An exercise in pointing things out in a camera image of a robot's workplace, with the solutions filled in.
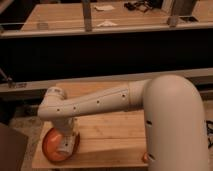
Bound metal clamp bracket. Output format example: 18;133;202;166
0;68;27;88

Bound black tool pile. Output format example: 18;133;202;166
124;0;153;13

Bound dark brown box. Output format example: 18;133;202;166
0;123;28;171

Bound orange ceramic bowl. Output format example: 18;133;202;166
42;128;80;163

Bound white paper sheet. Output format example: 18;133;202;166
94;5;115;11

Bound metal post left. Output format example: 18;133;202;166
82;0;92;32

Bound black cables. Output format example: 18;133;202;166
205;120;213;150

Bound crumpled white paper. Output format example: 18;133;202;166
97;20;117;27

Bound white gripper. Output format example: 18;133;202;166
57;128;78;156

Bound metal post right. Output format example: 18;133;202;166
167;0;197;27

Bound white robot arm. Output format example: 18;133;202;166
38;75;210;171

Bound wooden board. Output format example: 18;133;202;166
31;81;150;170

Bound metal post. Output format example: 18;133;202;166
167;0;197;27
82;0;92;32

